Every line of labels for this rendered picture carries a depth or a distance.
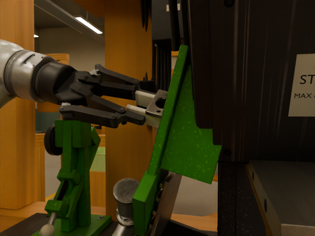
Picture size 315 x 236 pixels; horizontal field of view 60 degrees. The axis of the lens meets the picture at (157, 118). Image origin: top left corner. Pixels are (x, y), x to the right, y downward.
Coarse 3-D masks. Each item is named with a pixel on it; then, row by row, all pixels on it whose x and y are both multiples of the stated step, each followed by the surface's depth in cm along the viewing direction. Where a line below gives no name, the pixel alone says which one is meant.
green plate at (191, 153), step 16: (176, 64) 34; (176, 80) 34; (176, 96) 34; (192, 96) 35; (176, 112) 35; (192, 112) 35; (160, 128) 34; (176, 128) 35; (192, 128) 35; (160, 144) 34; (176, 144) 35; (192, 144) 35; (208, 144) 34; (160, 160) 35; (176, 160) 35; (192, 160) 35; (208, 160) 34; (160, 176) 39; (192, 176) 35; (208, 176) 34
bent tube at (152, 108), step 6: (162, 90) 45; (156, 96) 44; (162, 96) 44; (150, 102) 44; (156, 102) 44; (162, 102) 45; (150, 108) 43; (156, 108) 43; (162, 108) 46; (150, 114) 42; (156, 114) 42; (156, 132) 48; (120, 228) 43; (126, 228) 42; (132, 228) 43; (114, 234) 42; (120, 234) 42; (126, 234) 42; (132, 234) 43
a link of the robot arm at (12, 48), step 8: (0, 40) 51; (0, 48) 49; (8, 48) 49; (16, 48) 50; (0, 56) 48; (8, 56) 48; (0, 64) 48; (0, 72) 48; (0, 80) 48; (0, 88) 49; (0, 96) 49; (8, 96) 51; (0, 104) 50
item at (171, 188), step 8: (168, 176) 43; (176, 176) 45; (160, 184) 38; (168, 184) 38; (176, 184) 49; (160, 192) 40; (168, 192) 40; (176, 192) 53; (160, 200) 38; (168, 200) 43; (160, 208) 38; (168, 208) 47; (160, 216) 39; (168, 216) 51; (152, 224) 39; (160, 224) 42; (152, 232) 38; (160, 232) 45
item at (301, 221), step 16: (256, 160) 34; (256, 176) 26; (272, 176) 26; (288, 176) 26; (304, 176) 26; (256, 192) 27; (272, 192) 20; (288, 192) 20; (304, 192) 20; (272, 208) 17; (288, 208) 17; (304, 208) 17; (272, 224) 17; (288, 224) 15; (304, 224) 15
